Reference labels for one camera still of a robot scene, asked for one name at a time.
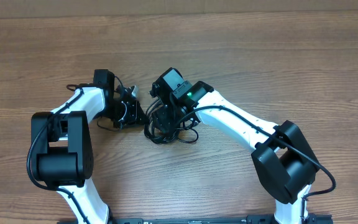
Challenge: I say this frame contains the thin black usb cable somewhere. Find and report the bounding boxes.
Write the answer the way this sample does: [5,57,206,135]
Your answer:
[143,98,200,145]

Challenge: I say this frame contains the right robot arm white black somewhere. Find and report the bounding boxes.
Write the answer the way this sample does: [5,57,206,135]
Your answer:
[145,88,321,223]

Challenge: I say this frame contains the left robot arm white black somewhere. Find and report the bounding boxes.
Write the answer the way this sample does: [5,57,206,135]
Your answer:
[26,85,148,223]

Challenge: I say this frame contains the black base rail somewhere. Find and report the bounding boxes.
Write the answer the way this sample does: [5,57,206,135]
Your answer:
[57,213,334,224]

